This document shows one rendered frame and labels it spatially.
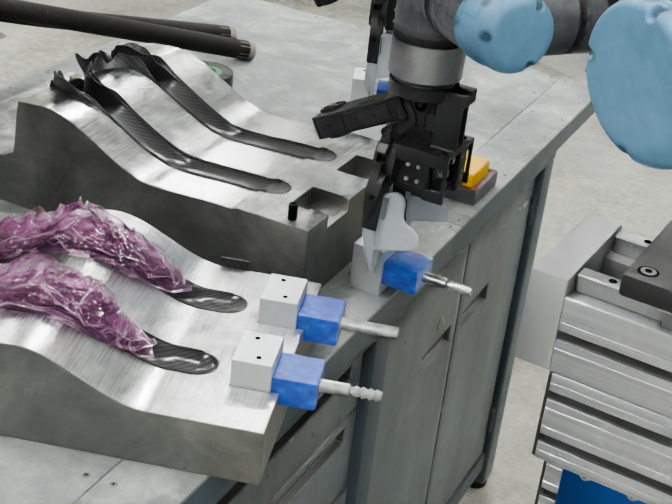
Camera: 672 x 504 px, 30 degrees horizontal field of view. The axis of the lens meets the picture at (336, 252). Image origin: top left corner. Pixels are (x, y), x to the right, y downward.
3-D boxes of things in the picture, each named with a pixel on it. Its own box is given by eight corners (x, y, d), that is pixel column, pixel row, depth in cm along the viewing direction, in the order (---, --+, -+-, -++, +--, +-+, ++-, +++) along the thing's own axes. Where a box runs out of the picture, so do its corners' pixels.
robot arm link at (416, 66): (379, 37, 122) (414, 17, 128) (374, 81, 124) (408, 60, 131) (450, 55, 119) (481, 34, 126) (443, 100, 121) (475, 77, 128)
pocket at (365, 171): (388, 194, 146) (392, 165, 144) (368, 210, 142) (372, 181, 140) (353, 183, 148) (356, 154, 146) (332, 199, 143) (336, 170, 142)
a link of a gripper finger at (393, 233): (401, 289, 128) (424, 202, 127) (350, 271, 131) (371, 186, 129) (412, 285, 131) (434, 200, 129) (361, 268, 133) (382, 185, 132)
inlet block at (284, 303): (398, 343, 122) (405, 296, 120) (391, 371, 118) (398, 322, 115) (267, 320, 124) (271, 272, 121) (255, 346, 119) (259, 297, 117)
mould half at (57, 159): (402, 217, 153) (416, 114, 147) (300, 306, 132) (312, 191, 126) (71, 112, 171) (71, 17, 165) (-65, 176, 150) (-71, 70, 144)
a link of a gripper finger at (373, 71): (403, 102, 174) (413, 36, 173) (361, 97, 175) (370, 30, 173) (404, 101, 177) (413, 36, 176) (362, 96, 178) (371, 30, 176)
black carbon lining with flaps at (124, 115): (342, 168, 147) (350, 93, 143) (274, 218, 134) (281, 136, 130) (100, 94, 160) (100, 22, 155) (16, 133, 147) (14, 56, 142)
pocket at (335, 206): (346, 228, 137) (350, 198, 136) (324, 247, 133) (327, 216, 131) (310, 216, 139) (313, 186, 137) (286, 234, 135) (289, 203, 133)
